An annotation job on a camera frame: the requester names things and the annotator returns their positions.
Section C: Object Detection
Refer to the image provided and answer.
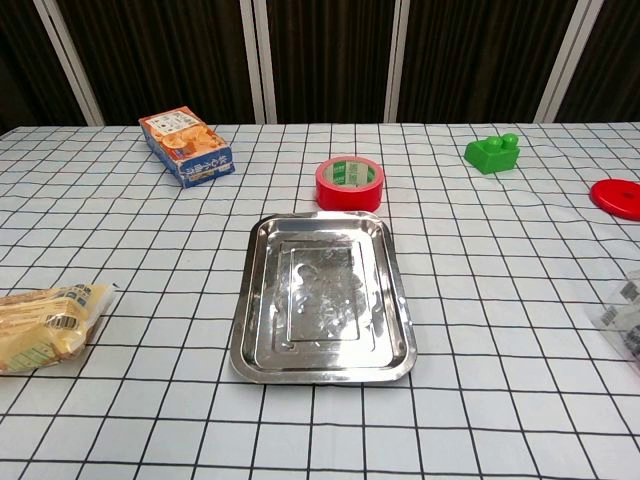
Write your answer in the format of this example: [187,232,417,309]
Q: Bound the white black checkered tablecloth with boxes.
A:
[0,121,640,480]

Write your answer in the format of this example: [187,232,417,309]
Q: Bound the silver metal tray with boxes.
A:
[229,210,419,386]

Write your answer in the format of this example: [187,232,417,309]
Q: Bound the yellow plastic snack package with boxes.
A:
[0,282,117,376]

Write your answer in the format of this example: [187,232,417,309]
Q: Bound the green toy building block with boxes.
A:
[463,133,521,176]

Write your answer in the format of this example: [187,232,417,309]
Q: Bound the red tape roll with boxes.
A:
[314,155,385,212]

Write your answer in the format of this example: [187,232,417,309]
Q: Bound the white partition frame post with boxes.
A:
[384,0,414,124]
[535,0,593,123]
[238,0,279,125]
[32,0,106,127]

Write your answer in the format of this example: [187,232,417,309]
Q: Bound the blue orange snack box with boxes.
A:
[138,105,237,190]

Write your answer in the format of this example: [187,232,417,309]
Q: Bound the red plastic disc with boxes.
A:
[589,179,640,222]

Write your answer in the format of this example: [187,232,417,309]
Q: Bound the clear plastic bag with print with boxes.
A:
[584,269,640,375]

